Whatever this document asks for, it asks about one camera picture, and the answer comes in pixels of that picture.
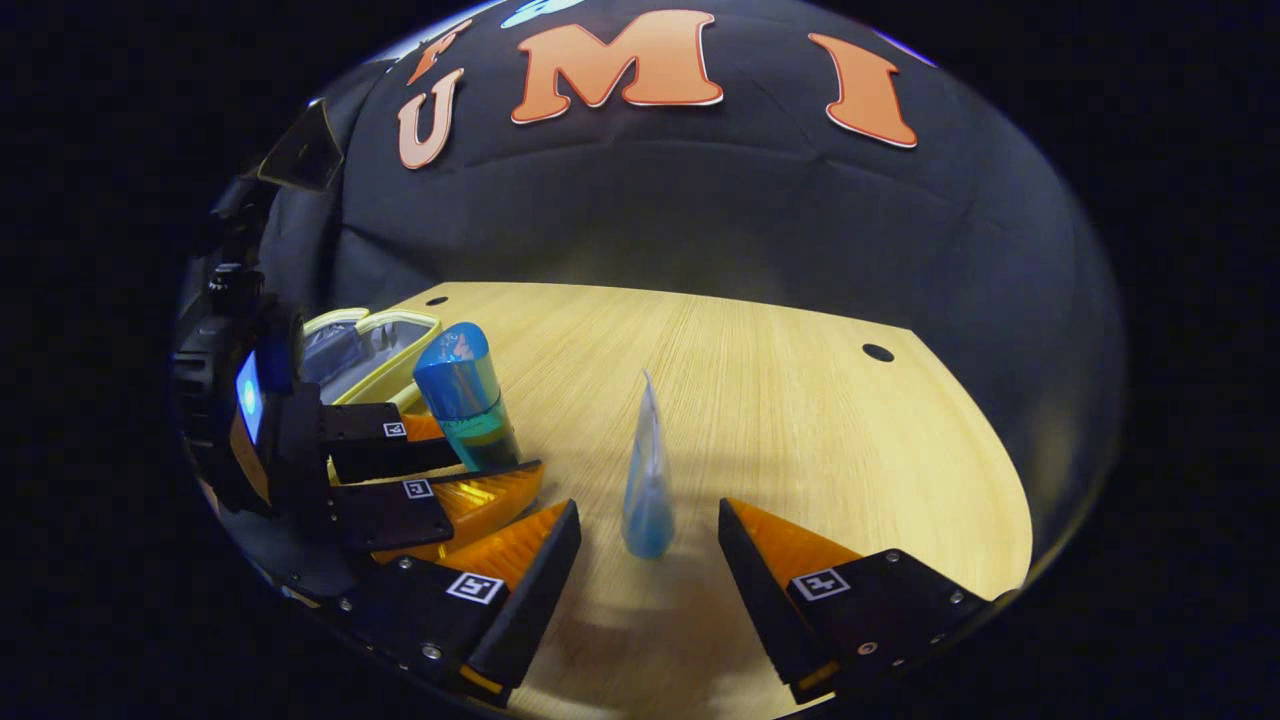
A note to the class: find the cream yellow suitcase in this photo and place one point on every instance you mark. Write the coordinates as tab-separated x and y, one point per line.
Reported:
385	345

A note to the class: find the blue soft tube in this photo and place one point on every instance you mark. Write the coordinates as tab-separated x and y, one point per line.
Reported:
648	500

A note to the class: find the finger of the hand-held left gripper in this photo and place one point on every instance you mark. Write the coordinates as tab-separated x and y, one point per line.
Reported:
385	515
365	440

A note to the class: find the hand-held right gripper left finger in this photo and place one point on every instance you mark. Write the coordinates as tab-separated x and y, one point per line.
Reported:
530	610

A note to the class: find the blue cylindrical bottle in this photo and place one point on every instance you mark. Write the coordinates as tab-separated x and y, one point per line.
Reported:
465	390

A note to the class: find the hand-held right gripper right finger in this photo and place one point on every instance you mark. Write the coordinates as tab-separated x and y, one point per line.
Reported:
760	600

